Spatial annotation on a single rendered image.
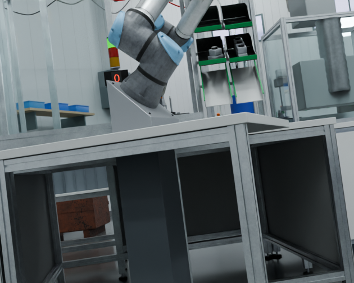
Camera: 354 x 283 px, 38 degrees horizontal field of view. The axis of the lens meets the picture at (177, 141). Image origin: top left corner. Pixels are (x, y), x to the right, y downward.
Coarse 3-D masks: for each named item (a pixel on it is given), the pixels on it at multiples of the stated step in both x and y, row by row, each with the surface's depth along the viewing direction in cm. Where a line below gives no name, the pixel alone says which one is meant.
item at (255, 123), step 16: (144, 128) 149; (160, 128) 147; (176, 128) 145; (192, 128) 143; (208, 128) 142; (256, 128) 176; (272, 128) 192; (48, 144) 161; (64, 144) 159; (80, 144) 157; (96, 144) 155
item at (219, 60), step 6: (216, 36) 265; (198, 42) 266; (204, 42) 266; (210, 42) 266; (216, 42) 266; (222, 42) 253; (198, 48) 267; (204, 48) 267; (210, 48) 267; (222, 48) 258; (198, 54) 263; (204, 54) 262; (198, 60) 244; (204, 60) 251; (210, 60) 242; (216, 60) 242; (222, 60) 241
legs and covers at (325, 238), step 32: (320, 128) 229; (96, 160) 218; (256, 160) 362; (288, 160) 299; (320, 160) 251; (32, 192) 294; (256, 192) 362; (288, 192) 306; (320, 192) 256; (32, 224) 282; (288, 224) 314; (320, 224) 261; (32, 256) 271; (320, 256) 262; (352, 256) 227
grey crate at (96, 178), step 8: (88, 168) 424; (96, 168) 424; (104, 168) 425; (56, 176) 421; (64, 176) 421; (72, 176) 422; (80, 176) 423; (88, 176) 423; (96, 176) 424; (104, 176) 425; (56, 184) 420; (64, 184) 420; (72, 184) 422; (80, 184) 422; (88, 184) 423; (96, 184) 423; (104, 184) 424; (56, 192) 420; (64, 192) 421
